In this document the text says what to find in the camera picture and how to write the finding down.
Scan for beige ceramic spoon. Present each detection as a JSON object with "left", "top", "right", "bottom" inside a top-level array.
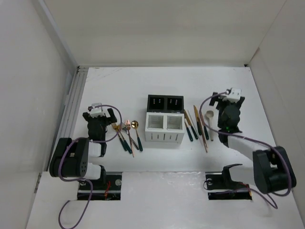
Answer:
[{"left": 205, "top": 110, "right": 214, "bottom": 141}]

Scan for gold spoon green handle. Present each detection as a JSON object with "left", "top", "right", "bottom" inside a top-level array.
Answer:
[
  {"left": 120, "top": 132, "right": 132, "bottom": 154},
  {"left": 131, "top": 120, "right": 143, "bottom": 152}
]

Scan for rose gold knife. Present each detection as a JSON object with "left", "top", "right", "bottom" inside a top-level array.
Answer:
[{"left": 198, "top": 116, "right": 208, "bottom": 153}]

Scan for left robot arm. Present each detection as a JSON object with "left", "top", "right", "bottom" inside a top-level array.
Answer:
[{"left": 49, "top": 104, "right": 117, "bottom": 189}]

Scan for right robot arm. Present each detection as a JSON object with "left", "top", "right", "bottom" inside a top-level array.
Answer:
[{"left": 209, "top": 88, "right": 297, "bottom": 196}]

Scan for silver fork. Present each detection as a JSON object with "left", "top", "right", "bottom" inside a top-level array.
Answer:
[{"left": 122, "top": 124, "right": 139, "bottom": 150}]

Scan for black utensil container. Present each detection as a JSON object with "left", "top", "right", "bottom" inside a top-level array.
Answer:
[{"left": 146, "top": 94, "right": 184, "bottom": 114}]

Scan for white utensil container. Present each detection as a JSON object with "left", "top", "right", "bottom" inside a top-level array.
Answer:
[{"left": 145, "top": 112, "right": 185, "bottom": 144}]

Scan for gold fork green handle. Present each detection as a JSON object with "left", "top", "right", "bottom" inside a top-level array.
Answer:
[{"left": 112, "top": 123, "right": 127, "bottom": 151}]

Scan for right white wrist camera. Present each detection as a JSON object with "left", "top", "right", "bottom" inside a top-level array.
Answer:
[{"left": 224, "top": 88, "right": 242, "bottom": 103}]

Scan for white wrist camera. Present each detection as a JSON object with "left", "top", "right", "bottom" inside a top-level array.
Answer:
[
  {"left": 88, "top": 103, "right": 104, "bottom": 118},
  {"left": 224, "top": 88, "right": 242, "bottom": 103}
]

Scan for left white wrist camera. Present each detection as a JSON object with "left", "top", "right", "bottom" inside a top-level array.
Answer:
[{"left": 88, "top": 103, "right": 104, "bottom": 118}]

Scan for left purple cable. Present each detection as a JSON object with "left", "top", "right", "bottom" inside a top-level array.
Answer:
[{"left": 58, "top": 104, "right": 123, "bottom": 229}]

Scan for aluminium rail frame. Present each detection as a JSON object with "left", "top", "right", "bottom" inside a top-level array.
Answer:
[{"left": 57, "top": 66, "right": 89, "bottom": 144}]

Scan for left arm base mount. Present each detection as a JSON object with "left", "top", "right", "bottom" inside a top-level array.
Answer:
[{"left": 77, "top": 172, "right": 122, "bottom": 201}]

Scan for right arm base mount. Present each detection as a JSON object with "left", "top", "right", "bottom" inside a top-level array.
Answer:
[{"left": 204, "top": 172, "right": 252, "bottom": 200}]

